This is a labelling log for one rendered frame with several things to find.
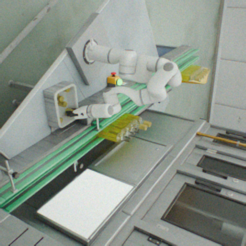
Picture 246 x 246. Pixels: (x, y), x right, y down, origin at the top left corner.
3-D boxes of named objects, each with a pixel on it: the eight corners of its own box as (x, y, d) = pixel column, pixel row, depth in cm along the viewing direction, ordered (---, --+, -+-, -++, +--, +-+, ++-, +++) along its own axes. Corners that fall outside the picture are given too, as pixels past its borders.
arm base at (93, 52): (80, 46, 169) (102, 50, 163) (91, 33, 175) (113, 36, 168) (88, 66, 182) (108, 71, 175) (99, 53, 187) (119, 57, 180)
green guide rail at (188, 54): (90, 113, 180) (101, 116, 176) (90, 111, 179) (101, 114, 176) (192, 49, 309) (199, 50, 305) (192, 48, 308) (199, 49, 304)
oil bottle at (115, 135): (92, 135, 188) (120, 144, 177) (91, 127, 185) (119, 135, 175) (97, 131, 192) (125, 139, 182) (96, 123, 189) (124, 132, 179)
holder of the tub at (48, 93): (50, 133, 173) (59, 137, 169) (42, 90, 159) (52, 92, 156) (69, 121, 185) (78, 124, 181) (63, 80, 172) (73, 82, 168)
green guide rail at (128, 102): (91, 123, 183) (102, 127, 180) (91, 122, 183) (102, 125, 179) (191, 56, 312) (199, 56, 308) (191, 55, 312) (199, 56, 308)
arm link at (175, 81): (158, 51, 154) (184, 56, 148) (164, 65, 166) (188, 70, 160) (149, 73, 151) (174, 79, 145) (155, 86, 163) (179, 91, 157)
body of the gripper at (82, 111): (89, 121, 158) (73, 121, 164) (100, 114, 165) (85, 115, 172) (85, 107, 155) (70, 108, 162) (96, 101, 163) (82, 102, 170)
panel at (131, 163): (33, 216, 143) (88, 246, 127) (32, 212, 142) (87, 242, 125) (128, 135, 209) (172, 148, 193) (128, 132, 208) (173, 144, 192)
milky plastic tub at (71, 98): (49, 126, 170) (60, 129, 166) (43, 90, 159) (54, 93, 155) (68, 114, 182) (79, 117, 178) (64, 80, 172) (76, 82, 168)
